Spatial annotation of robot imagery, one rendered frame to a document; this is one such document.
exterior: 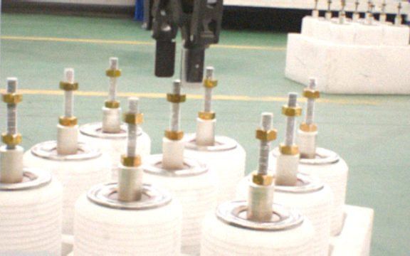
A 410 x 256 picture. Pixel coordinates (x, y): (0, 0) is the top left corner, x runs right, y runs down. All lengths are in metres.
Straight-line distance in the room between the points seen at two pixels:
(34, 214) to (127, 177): 0.09
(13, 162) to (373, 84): 2.42
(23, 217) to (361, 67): 2.40
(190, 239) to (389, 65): 2.35
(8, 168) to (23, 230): 0.06
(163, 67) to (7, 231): 0.24
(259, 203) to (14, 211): 0.22
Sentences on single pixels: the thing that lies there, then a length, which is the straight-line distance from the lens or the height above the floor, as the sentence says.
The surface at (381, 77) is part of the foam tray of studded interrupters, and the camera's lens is 3.09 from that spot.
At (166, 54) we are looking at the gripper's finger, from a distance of 0.84.
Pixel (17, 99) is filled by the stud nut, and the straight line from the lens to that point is 0.75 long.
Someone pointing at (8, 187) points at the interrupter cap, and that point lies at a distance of 0.73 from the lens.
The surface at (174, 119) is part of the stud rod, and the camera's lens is 0.81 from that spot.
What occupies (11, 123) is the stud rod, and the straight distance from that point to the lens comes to 0.75.
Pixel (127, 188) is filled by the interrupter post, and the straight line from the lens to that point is 0.71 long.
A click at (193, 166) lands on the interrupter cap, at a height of 0.25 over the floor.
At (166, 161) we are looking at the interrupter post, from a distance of 0.82.
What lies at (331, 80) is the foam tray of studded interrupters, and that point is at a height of 0.05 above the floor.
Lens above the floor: 0.46
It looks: 12 degrees down
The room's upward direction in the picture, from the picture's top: 4 degrees clockwise
